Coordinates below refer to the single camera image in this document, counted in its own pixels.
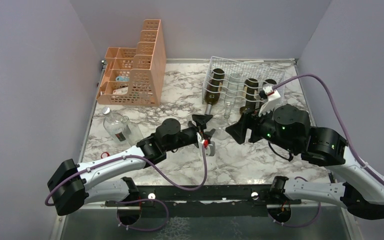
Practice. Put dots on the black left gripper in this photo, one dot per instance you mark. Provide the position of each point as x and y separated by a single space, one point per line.
200 121

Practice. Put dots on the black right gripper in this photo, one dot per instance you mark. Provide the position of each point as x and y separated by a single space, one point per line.
238 130

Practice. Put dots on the green bottle grey foil neck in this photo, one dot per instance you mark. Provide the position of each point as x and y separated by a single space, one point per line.
212 94

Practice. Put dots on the green wine bottle white label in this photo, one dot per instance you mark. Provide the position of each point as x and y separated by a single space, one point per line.
251 85

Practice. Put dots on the clear square glass bottle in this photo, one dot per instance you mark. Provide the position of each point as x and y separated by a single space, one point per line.
131 131

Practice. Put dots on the clear liquor bottle red label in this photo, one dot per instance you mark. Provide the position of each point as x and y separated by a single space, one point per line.
116 125

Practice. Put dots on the green bottle dark brown label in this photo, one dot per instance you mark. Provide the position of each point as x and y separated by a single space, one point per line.
270 82

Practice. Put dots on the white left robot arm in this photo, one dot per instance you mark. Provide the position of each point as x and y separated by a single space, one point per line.
73 185

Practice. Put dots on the pink plastic organizer basket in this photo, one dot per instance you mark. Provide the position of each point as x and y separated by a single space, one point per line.
134 76

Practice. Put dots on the small red cap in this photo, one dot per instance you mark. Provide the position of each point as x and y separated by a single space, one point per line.
104 155

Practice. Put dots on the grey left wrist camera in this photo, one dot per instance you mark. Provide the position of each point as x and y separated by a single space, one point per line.
210 151

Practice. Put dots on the black metal base rail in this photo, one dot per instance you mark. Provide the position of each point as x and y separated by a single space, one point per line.
152 201

